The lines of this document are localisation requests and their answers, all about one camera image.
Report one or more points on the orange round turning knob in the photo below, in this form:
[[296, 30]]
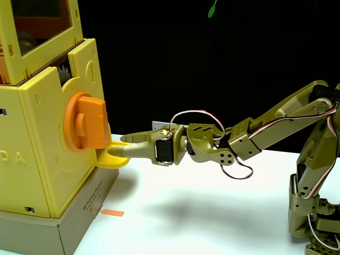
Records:
[[91, 125]]

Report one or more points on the yellow toy vending machine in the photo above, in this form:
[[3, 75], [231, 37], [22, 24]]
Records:
[[40, 148]]

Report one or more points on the yellow dispensing tray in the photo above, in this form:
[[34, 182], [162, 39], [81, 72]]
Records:
[[111, 162]]

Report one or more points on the orange tape arrow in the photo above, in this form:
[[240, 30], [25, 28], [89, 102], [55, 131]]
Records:
[[112, 212]]

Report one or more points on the clear tape strip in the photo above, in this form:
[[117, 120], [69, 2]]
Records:
[[97, 211]]

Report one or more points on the white plastic gear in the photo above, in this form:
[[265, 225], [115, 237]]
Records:
[[63, 74]]

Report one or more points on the green leaf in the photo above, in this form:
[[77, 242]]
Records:
[[211, 12]]

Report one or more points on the translucent capsule ball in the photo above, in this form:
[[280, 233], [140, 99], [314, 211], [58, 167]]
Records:
[[25, 41]]

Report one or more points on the white wall outlet plate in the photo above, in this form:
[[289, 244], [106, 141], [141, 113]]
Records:
[[156, 125]]

